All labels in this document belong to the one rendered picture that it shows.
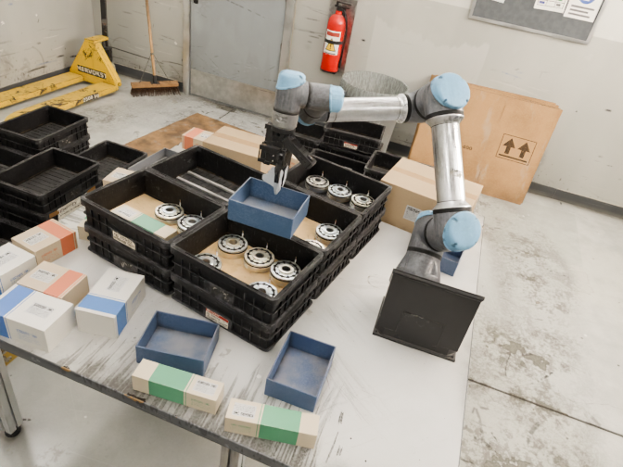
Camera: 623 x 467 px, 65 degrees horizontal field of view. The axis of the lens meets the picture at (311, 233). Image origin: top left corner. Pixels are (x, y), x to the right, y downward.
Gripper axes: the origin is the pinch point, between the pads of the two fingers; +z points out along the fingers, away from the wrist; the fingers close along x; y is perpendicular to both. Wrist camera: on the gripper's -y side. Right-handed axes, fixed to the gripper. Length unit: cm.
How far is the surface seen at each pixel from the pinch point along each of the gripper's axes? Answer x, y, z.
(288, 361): 21, -20, 44
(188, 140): -80, 80, 27
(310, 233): -27.7, -5.5, 25.7
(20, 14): -218, 332, 20
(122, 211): 6, 53, 24
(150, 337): 32, 21, 45
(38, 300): 43, 53, 38
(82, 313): 40, 39, 39
